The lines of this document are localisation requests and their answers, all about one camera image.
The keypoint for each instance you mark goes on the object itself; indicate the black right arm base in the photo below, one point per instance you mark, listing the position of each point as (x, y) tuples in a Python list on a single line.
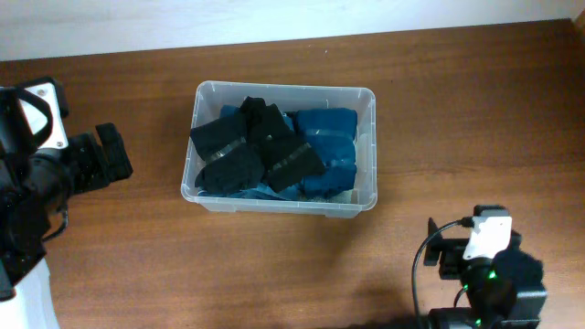
[(464, 318)]

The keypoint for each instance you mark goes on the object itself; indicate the black taped shirt bundle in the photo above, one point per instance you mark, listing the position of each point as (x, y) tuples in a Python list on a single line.
[(286, 156)]

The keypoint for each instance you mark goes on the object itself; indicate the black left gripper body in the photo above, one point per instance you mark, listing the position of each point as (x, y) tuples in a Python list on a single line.
[(91, 161)]

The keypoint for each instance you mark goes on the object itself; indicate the blue taped shirt bundle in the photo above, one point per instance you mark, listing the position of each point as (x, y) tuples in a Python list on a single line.
[(331, 133)]

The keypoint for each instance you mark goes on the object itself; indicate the black taped cloth bundle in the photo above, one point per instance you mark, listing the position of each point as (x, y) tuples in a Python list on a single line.
[(231, 163)]

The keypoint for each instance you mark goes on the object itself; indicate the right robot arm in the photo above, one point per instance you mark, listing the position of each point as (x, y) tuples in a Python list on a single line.
[(505, 292)]

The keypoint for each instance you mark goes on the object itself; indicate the clear plastic storage bin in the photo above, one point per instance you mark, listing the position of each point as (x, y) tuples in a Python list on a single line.
[(211, 95)]

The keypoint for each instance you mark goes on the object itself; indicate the light blue jeans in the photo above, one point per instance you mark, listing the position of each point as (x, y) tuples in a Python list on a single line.
[(343, 196)]

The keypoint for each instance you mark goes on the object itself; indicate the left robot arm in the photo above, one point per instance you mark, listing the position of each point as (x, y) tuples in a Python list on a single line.
[(29, 219)]

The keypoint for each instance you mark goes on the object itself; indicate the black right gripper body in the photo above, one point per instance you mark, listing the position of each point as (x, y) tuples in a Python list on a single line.
[(448, 252)]

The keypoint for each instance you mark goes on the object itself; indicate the dark blue jeans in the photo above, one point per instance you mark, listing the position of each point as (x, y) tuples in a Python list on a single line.
[(261, 191)]

